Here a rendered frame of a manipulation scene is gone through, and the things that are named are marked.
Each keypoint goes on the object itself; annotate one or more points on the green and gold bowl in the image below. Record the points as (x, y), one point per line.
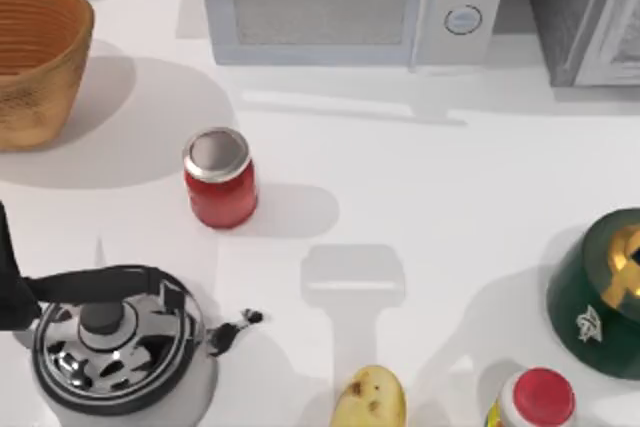
(595, 292)

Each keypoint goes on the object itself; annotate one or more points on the woven wooden basket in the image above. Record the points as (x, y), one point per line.
(45, 67)

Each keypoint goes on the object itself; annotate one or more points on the red jar with metal lid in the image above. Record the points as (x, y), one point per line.
(220, 182)

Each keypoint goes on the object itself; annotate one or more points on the bottle with red cap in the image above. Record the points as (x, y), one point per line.
(537, 399)

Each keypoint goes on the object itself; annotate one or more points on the grey microwave knob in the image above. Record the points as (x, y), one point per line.
(463, 19)

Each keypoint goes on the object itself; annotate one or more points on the yellow potato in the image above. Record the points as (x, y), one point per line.
(372, 399)

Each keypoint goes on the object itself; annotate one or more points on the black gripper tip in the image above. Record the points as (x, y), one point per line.
(10, 287)

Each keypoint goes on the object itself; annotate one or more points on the pale microwave oven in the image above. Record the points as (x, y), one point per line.
(320, 2)

